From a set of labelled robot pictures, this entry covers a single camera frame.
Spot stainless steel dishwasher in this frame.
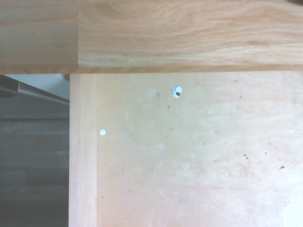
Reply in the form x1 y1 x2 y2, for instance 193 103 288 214
0 74 71 120

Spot white drawer with wooden interior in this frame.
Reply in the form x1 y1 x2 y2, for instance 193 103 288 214
68 72 303 227

